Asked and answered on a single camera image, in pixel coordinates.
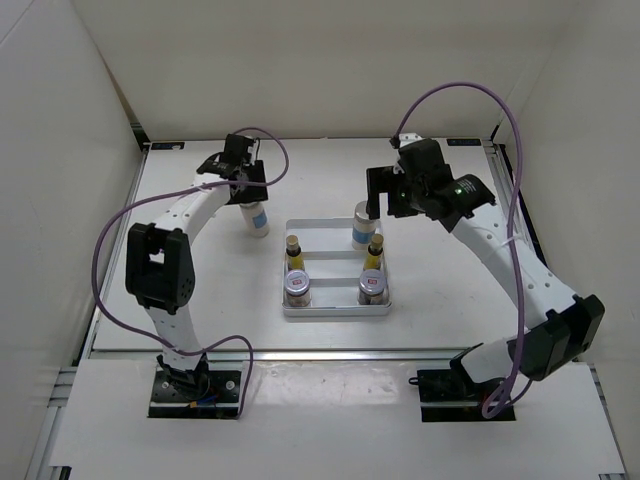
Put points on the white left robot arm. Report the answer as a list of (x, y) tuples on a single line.
[(160, 273)]

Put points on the tall white jar silver lid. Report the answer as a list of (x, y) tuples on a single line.
[(256, 219)]

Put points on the short jar grey lid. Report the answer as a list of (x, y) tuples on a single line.
[(297, 288)]

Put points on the aluminium frame rail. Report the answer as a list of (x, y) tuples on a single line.
[(437, 354)]

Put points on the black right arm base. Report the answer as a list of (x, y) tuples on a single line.
[(444, 398)]

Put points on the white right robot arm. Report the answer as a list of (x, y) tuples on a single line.
[(555, 324)]

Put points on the small yellow label bottle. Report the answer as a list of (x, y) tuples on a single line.
[(294, 255)]

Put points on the tall white jar blue label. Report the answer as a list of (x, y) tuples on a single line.
[(363, 228)]

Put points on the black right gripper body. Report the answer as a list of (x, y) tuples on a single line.
[(413, 191)]

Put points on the short jar orange label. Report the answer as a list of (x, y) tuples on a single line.
[(373, 288)]

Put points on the white divided tray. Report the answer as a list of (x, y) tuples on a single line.
[(334, 266)]

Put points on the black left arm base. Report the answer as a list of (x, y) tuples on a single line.
[(213, 394)]

